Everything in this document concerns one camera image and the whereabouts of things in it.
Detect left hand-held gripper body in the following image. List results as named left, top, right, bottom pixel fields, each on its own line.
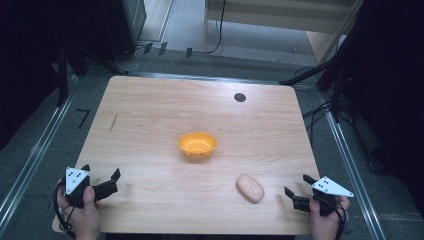
left=64, top=166, right=120, bottom=210

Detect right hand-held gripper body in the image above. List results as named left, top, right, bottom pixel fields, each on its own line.
left=292, top=176, right=355, bottom=216

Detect person's left hand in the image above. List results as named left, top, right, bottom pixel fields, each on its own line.
left=56, top=179, right=102, bottom=240

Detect person's right hand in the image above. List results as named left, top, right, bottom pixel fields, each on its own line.
left=308, top=195, right=351, bottom=240

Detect pink oval soap bar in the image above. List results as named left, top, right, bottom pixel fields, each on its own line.
left=235, top=173, right=266, bottom=205

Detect orange perforated plastic bowl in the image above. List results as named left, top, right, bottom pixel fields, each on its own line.
left=177, top=131, right=219, bottom=159

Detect black metal stand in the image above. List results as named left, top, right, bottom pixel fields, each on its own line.
left=279, top=0, right=371, bottom=124

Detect dark cabinet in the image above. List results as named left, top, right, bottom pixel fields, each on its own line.
left=99, top=0, right=148, bottom=63

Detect light wooden furniture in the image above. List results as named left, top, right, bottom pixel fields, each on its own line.
left=202, top=0, right=365, bottom=65

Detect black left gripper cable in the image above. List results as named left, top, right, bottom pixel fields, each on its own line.
left=53, top=181, right=77, bottom=240

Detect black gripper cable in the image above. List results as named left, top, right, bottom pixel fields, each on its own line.
left=53, top=181, right=77, bottom=240
left=313, top=194, right=348, bottom=240

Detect metal floor rail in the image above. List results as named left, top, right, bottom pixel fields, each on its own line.
left=0, top=74, right=80, bottom=232
left=127, top=70, right=282, bottom=85
left=320, top=93, right=388, bottom=240

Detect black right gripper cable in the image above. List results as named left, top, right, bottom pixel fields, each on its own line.
left=313, top=194, right=348, bottom=240

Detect black floor cables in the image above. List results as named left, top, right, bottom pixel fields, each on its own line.
left=300, top=100, right=335, bottom=135

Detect white cable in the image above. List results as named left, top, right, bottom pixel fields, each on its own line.
left=127, top=45, right=148, bottom=72

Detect black hanging cable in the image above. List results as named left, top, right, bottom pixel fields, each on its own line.
left=202, top=0, right=227, bottom=55

